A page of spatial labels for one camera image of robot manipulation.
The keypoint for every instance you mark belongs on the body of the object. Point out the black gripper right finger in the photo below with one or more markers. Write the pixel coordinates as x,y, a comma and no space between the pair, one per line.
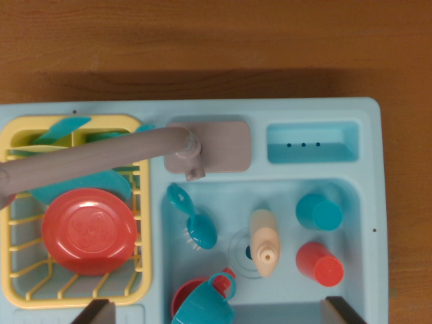
337,312

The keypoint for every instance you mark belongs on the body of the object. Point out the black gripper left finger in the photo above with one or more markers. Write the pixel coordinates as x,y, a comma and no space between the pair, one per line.
98,314

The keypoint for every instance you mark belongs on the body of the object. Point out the beige detergent bottle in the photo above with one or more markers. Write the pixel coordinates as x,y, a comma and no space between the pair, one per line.
263,233

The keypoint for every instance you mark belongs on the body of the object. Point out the light blue toy sink unit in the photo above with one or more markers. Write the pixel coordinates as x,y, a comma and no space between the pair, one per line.
216,109

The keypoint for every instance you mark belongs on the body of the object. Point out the red toy tumbler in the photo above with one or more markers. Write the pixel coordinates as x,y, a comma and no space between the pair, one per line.
320,265

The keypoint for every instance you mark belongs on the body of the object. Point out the red toy plate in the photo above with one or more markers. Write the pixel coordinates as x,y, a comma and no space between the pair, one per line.
89,231

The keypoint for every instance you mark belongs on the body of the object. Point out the red bowl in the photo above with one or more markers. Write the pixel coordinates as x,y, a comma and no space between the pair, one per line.
180,293

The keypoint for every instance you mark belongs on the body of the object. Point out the teal toy tumbler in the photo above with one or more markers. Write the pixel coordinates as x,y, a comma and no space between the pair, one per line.
319,212

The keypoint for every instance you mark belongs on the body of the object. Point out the teal toy mug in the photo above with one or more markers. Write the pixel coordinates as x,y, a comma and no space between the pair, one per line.
202,307

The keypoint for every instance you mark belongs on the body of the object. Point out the yellow dish rack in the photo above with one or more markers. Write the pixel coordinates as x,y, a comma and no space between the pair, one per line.
146,209

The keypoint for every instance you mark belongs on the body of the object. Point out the teal dish brush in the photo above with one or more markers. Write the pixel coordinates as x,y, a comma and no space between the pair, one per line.
202,233

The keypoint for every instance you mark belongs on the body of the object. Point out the teal toy plate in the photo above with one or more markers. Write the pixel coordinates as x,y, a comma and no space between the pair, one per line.
113,180

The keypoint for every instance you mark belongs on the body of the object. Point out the grey toy faucet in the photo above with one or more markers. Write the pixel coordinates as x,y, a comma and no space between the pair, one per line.
101,152

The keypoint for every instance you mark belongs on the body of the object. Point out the teal toy utensil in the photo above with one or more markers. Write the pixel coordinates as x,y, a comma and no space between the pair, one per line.
146,128
64,130
101,136

